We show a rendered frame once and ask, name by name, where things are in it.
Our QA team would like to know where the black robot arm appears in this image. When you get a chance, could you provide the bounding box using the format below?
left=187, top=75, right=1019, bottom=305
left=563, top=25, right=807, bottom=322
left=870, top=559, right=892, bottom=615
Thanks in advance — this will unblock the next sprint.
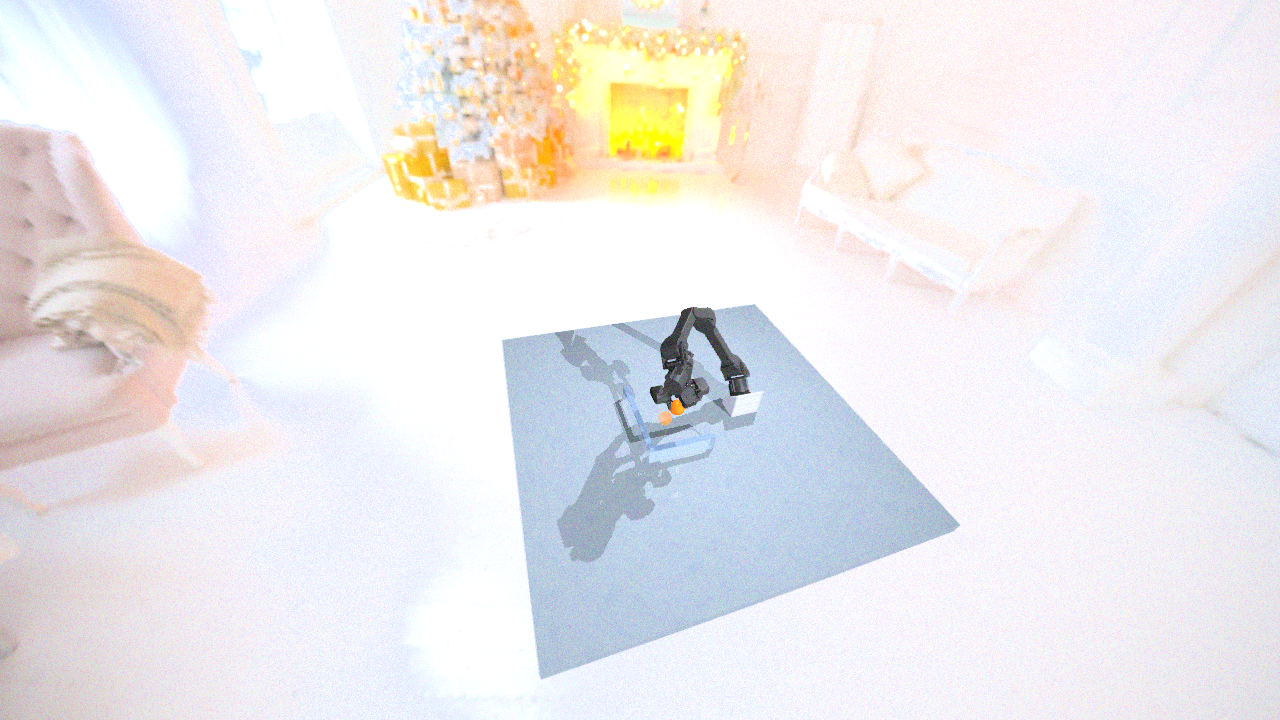
left=660, top=306, right=751, bottom=409

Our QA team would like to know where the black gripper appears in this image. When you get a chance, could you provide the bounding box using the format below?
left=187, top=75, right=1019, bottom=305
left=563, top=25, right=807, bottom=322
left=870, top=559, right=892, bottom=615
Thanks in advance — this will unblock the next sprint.
left=650, top=377, right=710, bottom=410

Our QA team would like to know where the clear low l-shaped wall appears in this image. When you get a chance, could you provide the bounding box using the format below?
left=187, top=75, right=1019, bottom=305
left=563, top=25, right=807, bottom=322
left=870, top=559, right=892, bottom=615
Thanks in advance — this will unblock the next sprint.
left=623, top=389, right=716, bottom=462

